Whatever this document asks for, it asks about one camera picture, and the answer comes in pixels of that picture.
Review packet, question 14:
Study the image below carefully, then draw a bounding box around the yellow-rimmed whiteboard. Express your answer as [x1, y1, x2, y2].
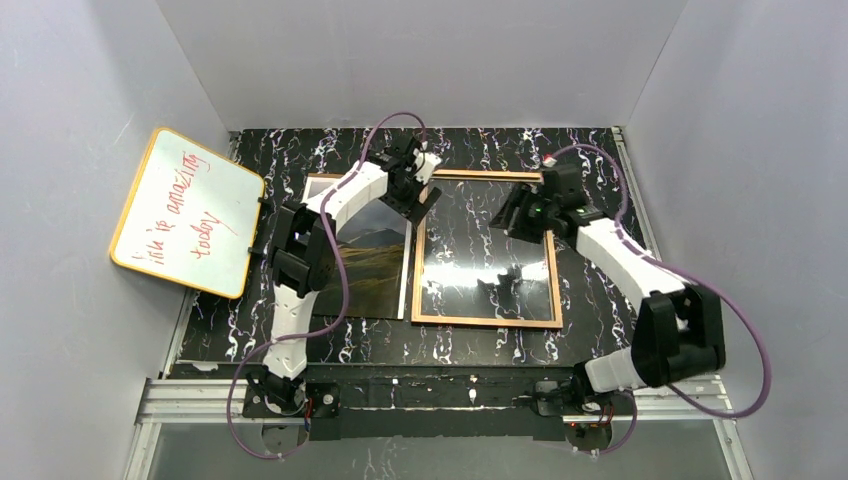
[109, 127, 265, 299]

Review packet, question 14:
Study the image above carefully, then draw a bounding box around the wooden picture frame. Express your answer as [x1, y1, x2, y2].
[410, 169, 564, 331]

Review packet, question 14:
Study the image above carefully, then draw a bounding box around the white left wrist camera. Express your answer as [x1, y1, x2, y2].
[414, 152, 443, 185]

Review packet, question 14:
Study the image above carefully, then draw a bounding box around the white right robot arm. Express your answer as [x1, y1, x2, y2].
[489, 166, 726, 400]

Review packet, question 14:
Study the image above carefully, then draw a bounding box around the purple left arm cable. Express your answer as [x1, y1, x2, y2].
[225, 111, 429, 462]

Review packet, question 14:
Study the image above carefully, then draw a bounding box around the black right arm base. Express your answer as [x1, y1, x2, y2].
[531, 380, 615, 440]

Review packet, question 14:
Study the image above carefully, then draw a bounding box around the aluminium front rail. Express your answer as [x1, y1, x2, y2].
[124, 371, 752, 479]

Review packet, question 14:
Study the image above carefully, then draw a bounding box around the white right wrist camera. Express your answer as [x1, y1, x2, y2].
[541, 155, 558, 169]

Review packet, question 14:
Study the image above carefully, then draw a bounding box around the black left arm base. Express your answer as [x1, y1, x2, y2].
[241, 379, 341, 419]

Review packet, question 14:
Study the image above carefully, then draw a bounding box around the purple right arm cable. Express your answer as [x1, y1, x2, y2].
[543, 142, 774, 458]

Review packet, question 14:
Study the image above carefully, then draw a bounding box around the mountain landscape photo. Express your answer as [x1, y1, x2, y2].
[337, 200, 411, 320]

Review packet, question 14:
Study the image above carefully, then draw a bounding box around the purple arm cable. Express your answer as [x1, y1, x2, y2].
[225, 111, 429, 462]
[543, 142, 774, 458]

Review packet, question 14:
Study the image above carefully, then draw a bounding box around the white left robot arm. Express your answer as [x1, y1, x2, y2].
[259, 138, 442, 380]

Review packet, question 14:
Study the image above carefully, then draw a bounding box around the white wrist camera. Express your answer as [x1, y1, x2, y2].
[414, 152, 443, 185]
[541, 155, 558, 169]

